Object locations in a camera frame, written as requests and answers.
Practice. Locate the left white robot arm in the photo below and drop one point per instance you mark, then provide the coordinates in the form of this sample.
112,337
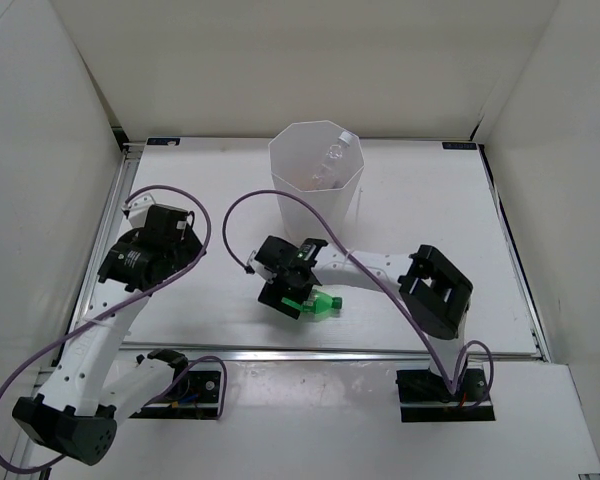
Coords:
73,413

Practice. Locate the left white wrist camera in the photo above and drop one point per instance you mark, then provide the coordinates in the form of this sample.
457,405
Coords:
140,207

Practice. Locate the clear plastic water bottle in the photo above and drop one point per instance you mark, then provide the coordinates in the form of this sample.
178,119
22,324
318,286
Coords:
327,174

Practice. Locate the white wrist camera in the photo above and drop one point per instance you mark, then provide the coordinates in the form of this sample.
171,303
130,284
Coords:
140,207
253,266

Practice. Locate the green plastic bottle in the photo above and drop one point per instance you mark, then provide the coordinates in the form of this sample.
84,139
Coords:
318,305

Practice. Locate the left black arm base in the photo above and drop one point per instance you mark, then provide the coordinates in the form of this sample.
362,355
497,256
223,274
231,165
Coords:
198,394

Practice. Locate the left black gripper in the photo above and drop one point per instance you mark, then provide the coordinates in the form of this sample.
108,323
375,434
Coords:
189,249

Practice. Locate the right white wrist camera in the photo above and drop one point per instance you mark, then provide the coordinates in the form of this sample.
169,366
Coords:
253,266

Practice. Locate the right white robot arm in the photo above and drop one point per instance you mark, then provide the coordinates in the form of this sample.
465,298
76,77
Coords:
425,286

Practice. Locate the white faceted plastic bin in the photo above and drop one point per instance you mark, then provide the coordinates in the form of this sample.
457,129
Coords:
295,154

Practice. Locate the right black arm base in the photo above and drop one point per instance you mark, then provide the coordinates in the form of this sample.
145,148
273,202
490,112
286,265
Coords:
424,398

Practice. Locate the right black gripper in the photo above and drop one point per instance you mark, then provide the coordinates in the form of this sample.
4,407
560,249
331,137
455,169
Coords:
272,293

